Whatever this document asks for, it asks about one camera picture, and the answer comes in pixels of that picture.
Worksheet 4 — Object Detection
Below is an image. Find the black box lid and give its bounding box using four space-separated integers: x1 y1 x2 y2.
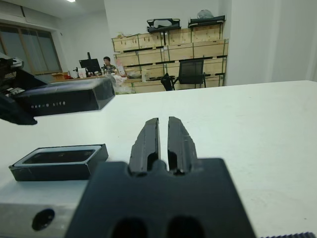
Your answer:
13 78 116 117

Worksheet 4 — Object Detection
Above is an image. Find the black folded chair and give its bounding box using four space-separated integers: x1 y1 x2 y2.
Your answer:
160 72 177 92

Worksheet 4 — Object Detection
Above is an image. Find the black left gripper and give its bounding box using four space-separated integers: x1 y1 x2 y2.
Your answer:
0 52 49 126

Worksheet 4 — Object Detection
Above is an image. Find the black box base white insert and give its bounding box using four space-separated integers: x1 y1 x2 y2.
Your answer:
8 143 109 182

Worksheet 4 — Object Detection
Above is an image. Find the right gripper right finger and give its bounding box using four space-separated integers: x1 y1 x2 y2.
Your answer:
167 116 199 175

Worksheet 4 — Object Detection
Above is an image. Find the brown framed window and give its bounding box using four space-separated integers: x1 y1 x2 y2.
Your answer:
0 22 62 75

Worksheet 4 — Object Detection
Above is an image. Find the black computer monitor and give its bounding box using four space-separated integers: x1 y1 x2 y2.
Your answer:
78 58 102 74

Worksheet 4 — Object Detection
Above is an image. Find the black office chair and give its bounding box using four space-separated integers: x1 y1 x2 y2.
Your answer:
173 59 208 90

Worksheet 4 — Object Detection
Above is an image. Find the yellow-green plastic bag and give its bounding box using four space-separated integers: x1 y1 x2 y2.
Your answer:
105 73 136 95

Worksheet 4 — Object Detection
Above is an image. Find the open cardboard box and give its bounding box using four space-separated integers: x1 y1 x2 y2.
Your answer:
50 72 70 82

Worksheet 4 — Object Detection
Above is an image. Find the grey plastic bag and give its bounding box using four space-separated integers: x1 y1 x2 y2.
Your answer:
197 9 214 19

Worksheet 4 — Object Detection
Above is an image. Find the seated person at desk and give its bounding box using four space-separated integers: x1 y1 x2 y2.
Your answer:
102 56 117 74

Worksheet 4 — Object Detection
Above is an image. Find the black white flat case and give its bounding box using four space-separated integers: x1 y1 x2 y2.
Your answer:
146 17 182 33

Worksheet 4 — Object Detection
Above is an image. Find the pink white carton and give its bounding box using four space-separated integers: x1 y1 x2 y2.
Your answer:
115 61 126 77

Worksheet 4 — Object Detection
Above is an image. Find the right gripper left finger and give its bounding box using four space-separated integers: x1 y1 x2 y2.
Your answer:
128 118 161 177

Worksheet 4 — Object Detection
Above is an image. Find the wooden top office desk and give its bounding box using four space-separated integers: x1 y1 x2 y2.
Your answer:
49 73 109 84

